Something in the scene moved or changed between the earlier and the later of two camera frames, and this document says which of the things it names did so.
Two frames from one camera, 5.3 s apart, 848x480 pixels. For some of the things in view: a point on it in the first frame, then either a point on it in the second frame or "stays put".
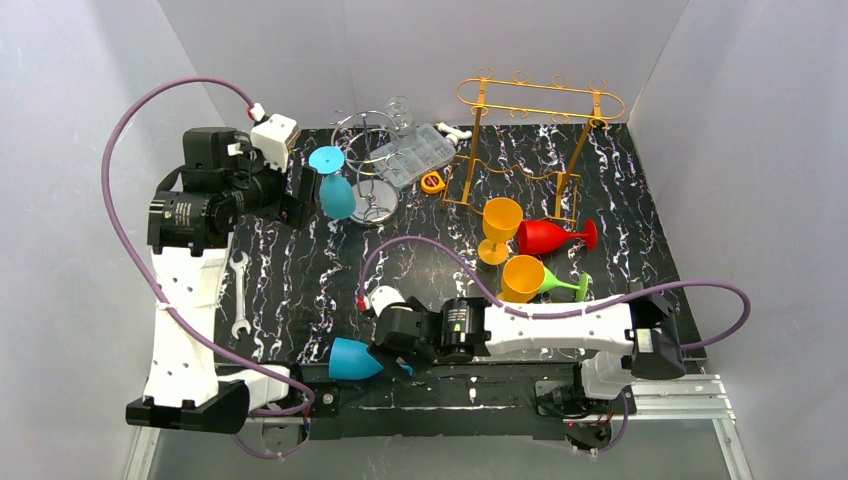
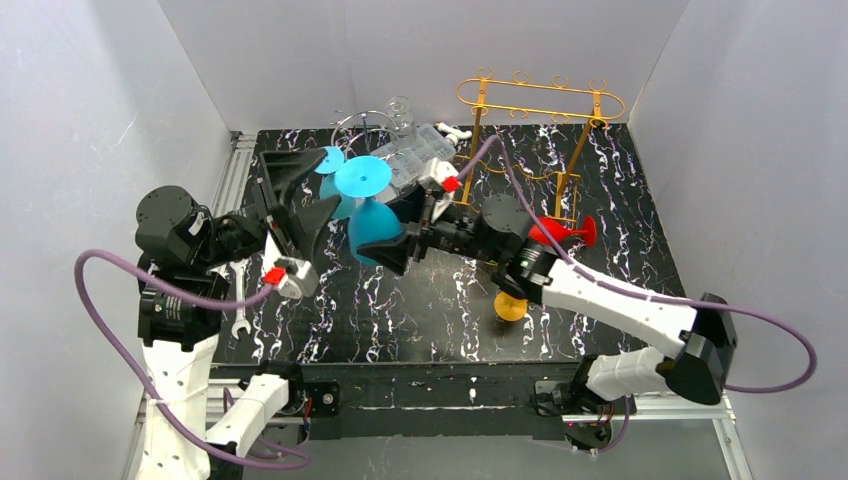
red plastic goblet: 538,236 stays put
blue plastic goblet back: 351,360 -> 366,177
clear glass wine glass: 401,123 stays put
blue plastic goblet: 337,194 stays put
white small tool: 454,134 stays put
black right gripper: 387,340 -> 418,233
